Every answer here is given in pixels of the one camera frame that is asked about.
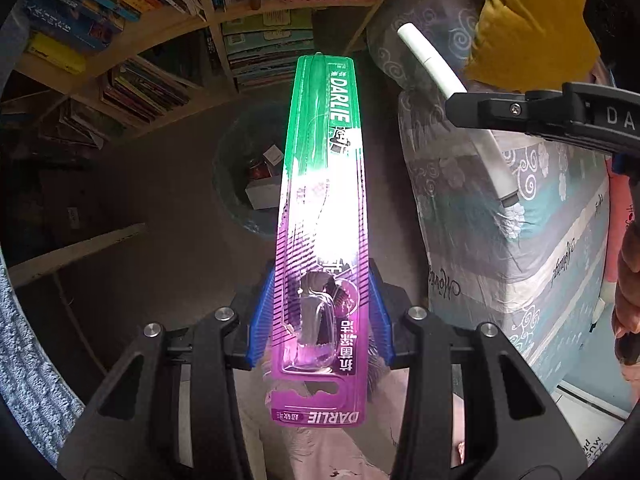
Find row of colourful books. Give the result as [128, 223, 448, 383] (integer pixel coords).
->
[25, 0, 281, 77]

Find yellow cushion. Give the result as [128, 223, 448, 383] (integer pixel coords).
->
[465, 0, 602, 95]

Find person's right hand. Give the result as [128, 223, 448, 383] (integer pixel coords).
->
[612, 232, 640, 366]

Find white printed box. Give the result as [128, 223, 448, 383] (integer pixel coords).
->
[542, 380, 632, 462]

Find purple green toothbrush package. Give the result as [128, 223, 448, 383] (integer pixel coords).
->
[267, 52, 371, 428]

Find brown cardboard box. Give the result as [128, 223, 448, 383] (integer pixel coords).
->
[30, 170, 112, 242]

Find wooden plank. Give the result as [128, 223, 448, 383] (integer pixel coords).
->
[7, 222, 149, 289]

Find white toothbrush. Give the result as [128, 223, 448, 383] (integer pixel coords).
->
[397, 23, 521, 208]

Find dark green trash bin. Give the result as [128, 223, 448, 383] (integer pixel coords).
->
[212, 101, 298, 237]

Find floral patterned mattress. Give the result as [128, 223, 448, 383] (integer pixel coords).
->
[397, 89, 628, 397]

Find blue knitted blanket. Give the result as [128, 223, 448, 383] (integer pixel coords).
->
[0, 255, 87, 457]

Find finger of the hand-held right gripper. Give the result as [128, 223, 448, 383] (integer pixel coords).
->
[444, 81, 640, 157]
[607, 152, 640, 186]

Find wooden bookshelf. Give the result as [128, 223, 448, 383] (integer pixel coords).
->
[0, 0, 401, 161]

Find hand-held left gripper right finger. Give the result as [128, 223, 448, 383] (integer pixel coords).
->
[369, 260, 588, 480]

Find stack of green workbooks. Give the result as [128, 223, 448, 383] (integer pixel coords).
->
[222, 10, 314, 89]

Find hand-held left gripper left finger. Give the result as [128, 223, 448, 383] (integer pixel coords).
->
[57, 267, 277, 480]

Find leaning pile of books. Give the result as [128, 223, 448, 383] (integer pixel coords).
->
[40, 57, 192, 149]

